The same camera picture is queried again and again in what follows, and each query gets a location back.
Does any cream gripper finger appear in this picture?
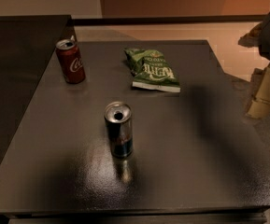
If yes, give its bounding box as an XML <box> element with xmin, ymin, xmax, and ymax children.
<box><xmin>238</xmin><ymin>23</ymin><xmax>262</xmax><ymax>48</ymax></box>
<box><xmin>246</xmin><ymin>64</ymin><xmax>270</xmax><ymax>119</ymax></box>

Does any silver blue redbull can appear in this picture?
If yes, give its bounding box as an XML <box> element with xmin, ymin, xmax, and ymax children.
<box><xmin>104</xmin><ymin>101</ymin><xmax>133</xmax><ymax>158</ymax></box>

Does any red coke can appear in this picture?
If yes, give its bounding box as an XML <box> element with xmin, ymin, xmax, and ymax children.
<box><xmin>56</xmin><ymin>39</ymin><xmax>86</xmax><ymax>84</ymax></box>

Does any green chip bag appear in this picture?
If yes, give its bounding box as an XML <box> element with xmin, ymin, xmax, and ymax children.
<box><xmin>124</xmin><ymin>48</ymin><xmax>180</xmax><ymax>93</ymax></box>

